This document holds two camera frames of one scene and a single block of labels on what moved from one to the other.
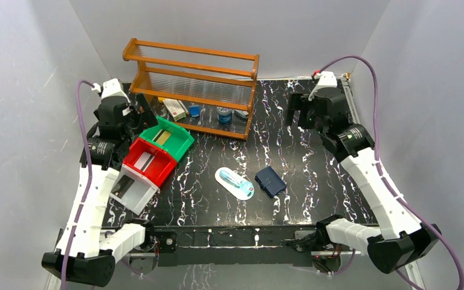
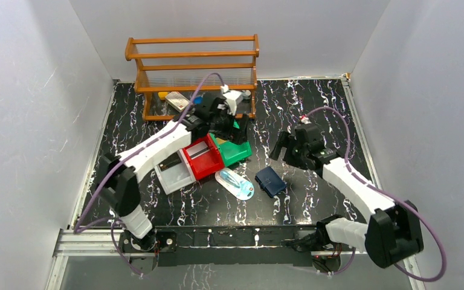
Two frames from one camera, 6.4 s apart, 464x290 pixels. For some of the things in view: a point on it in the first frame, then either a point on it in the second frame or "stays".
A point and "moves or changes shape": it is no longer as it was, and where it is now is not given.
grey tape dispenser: (241, 114) → (246, 93)
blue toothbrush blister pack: (237, 185) stays
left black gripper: (135, 113) → (227, 125)
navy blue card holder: (270, 181) stays
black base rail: (231, 245) stays
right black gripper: (298, 102) → (284, 139)
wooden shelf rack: (205, 90) moves or changes shape
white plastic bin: (133, 190) moves or changes shape
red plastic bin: (154, 162) moves or changes shape
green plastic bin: (170, 136) → (231, 152)
